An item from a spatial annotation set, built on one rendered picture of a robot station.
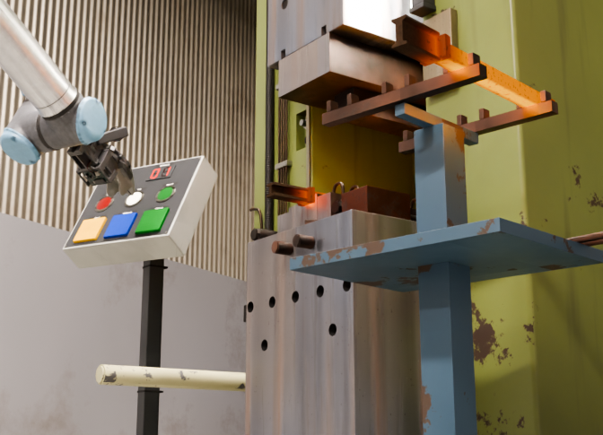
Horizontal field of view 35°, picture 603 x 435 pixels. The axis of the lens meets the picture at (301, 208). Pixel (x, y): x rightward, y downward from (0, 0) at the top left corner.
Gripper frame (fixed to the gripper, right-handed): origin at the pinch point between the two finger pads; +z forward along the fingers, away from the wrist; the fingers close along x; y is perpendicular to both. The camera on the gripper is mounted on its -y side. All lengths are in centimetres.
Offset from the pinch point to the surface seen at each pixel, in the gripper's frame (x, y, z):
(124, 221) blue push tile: -8.9, -0.1, 10.3
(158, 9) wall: -202, -314, 123
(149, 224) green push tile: 0.1, 2.5, 10.3
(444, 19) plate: 80, -24, -11
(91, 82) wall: -203, -228, 110
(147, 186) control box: -7.6, -13.0, 11.0
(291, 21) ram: 40, -37, -12
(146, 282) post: -9.6, 6.3, 26.6
